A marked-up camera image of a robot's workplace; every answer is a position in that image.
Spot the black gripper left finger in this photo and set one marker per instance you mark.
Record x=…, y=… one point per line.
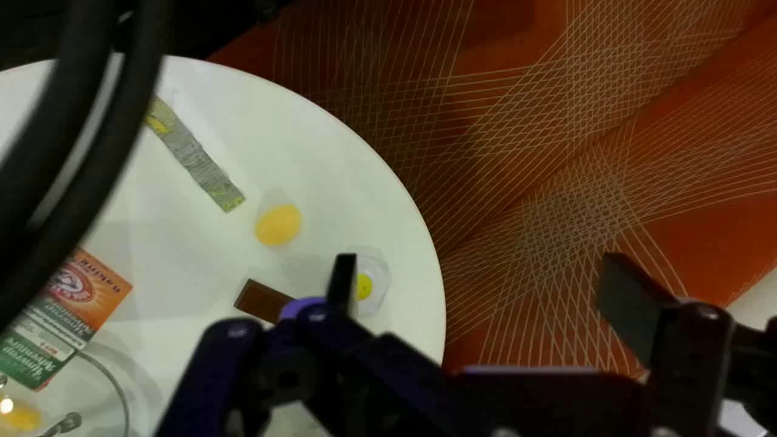
x=342, y=283

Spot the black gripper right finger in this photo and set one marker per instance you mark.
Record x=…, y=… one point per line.
x=632, y=305

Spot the orange baking soda box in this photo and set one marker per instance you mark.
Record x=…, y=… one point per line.
x=73, y=307

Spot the small yellow wrapped candy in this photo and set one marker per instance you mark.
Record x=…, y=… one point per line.
x=369, y=284

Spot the brown chocolate piece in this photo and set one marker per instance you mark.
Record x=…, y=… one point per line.
x=259, y=299

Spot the large yellow wrapped candy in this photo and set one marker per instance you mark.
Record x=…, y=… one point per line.
x=277, y=224

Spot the orange patterned sofa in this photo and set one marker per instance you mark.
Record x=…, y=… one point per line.
x=567, y=122

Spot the clear glass bowl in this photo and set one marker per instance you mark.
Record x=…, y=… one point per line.
x=100, y=380

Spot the small metal spoon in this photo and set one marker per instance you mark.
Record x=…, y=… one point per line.
x=65, y=423

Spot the yellow round food piece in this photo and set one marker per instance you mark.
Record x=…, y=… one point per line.
x=17, y=415

